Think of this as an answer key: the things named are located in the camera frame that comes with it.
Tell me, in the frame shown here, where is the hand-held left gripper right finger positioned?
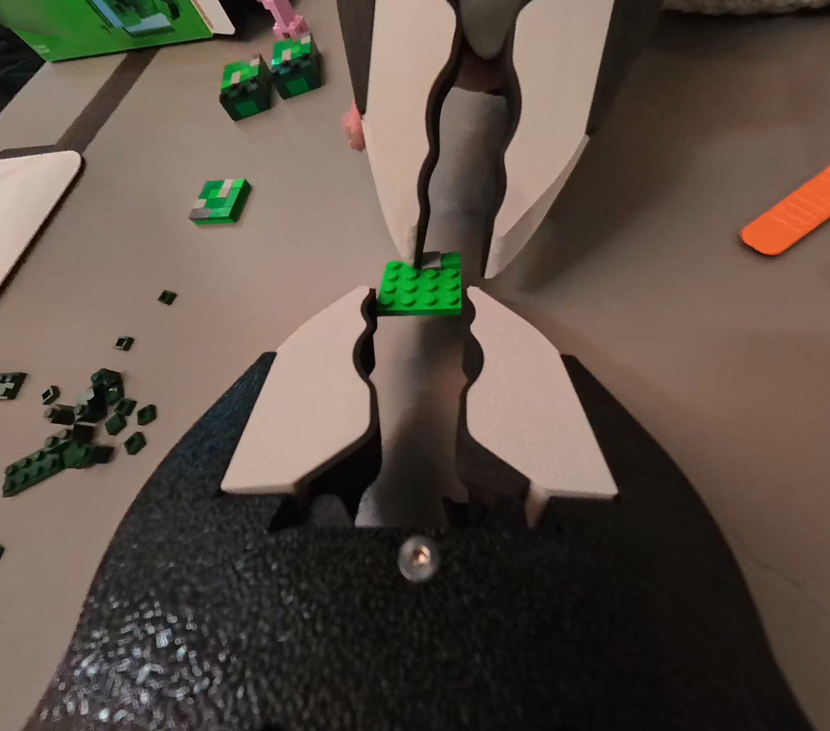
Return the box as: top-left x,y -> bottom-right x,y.
456,286 -> 619,528

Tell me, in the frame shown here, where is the green grey tiled lego square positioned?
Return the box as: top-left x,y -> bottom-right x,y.
189,179 -> 252,227

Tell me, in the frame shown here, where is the white book stand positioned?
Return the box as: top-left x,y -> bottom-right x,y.
0,149 -> 84,291

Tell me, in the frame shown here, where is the orange brick separator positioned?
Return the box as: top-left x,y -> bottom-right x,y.
741,167 -> 830,256

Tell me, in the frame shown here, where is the pile of dark green lego pieces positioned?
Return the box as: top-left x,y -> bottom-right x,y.
2,368 -> 160,498

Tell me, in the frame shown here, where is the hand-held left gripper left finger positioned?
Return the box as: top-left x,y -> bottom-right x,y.
220,286 -> 385,527

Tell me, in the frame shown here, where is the bright green square lego plate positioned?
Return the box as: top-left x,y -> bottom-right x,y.
376,253 -> 464,317

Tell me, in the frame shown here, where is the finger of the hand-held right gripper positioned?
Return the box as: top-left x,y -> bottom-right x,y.
481,0 -> 621,281
360,0 -> 463,259

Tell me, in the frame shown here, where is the green black lego cube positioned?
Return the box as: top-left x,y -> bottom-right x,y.
219,55 -> 273,122
271,34 -> 324,100

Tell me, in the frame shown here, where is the person's right hand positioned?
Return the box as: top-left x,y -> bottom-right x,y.
342,101 -> 368,153

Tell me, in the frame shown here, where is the pink lego pig figure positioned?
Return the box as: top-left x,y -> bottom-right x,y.
256,0 -> 310,40

